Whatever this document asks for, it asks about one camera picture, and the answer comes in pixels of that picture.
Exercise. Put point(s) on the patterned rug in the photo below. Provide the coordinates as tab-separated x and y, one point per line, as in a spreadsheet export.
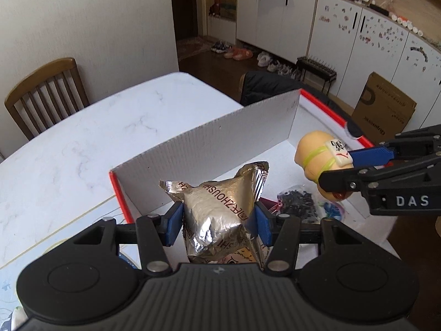
193	46

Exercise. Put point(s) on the white cardboard box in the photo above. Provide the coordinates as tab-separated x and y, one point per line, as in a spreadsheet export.
224	144

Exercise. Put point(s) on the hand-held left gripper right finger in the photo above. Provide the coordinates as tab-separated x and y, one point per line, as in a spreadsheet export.
262	224

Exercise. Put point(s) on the red figurine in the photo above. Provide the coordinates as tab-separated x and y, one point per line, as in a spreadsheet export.
214	7

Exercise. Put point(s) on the white sneaker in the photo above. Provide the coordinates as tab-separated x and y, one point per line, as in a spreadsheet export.
292	72
263	58
275	66

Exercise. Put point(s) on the pink slipper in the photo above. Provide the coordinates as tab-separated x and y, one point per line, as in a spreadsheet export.
245	55
231	54

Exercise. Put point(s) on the white patterned desktop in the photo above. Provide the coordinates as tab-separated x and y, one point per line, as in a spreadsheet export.
103	127

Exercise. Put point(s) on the white cabinet with stickers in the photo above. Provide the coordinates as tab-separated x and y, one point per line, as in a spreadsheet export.
344	41

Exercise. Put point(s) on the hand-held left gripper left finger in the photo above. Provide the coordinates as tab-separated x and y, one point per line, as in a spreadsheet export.
174	224

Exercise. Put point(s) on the wooden chair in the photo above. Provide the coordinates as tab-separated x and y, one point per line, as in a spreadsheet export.
41	72

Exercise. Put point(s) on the yellow squishy bun toy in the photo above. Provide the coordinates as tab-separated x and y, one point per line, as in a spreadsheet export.
310	151

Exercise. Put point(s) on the flat brown cardboard box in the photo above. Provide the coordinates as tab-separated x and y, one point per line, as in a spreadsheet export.
382	110

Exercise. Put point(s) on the black metal rack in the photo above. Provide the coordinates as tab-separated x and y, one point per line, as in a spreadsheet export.
317	70

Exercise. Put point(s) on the tall white cabinet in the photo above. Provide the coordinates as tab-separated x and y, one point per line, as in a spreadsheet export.
268	17

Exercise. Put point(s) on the dark wooden door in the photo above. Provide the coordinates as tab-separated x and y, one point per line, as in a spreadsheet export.
182	3

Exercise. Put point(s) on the silver foil snack packet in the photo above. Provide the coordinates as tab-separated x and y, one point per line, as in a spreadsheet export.
213	207

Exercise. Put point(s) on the bag of small black parts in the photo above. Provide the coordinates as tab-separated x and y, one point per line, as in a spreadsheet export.
296	201

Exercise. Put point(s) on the black sneakers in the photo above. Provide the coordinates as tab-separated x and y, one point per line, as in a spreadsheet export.
220	46

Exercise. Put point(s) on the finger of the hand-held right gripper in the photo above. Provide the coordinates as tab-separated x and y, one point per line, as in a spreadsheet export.
344	179
368	157

